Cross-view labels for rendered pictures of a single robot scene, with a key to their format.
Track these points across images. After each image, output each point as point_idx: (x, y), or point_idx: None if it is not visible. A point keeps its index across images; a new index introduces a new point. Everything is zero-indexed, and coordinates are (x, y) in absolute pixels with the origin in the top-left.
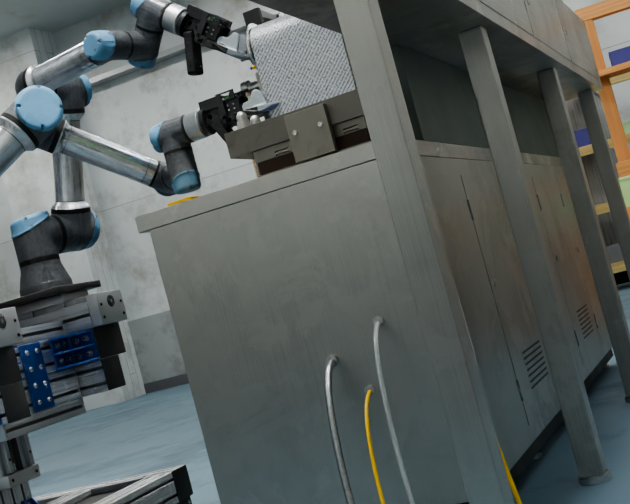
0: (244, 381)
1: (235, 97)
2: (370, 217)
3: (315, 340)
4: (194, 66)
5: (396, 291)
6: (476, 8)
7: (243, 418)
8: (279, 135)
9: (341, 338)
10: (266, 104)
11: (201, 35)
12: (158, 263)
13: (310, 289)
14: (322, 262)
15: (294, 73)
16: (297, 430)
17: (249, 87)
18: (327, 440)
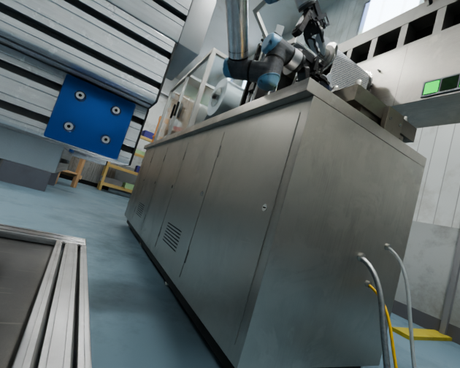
0: (312, 243)
1: (322, 67)
2: (406, 190)
3: (358, 239)
4: (303, 30)
5: (397, 235)
6: None
7: (298, 269)
8: (377, 112)
9: (369, 246)
10: (331, 85)
11: (317, 20)
12: (307, 122)
13: (369, 208)
14: (381, 197)
15: (344, 85)
16: (323, 293)
17: None
18: (334, 306)
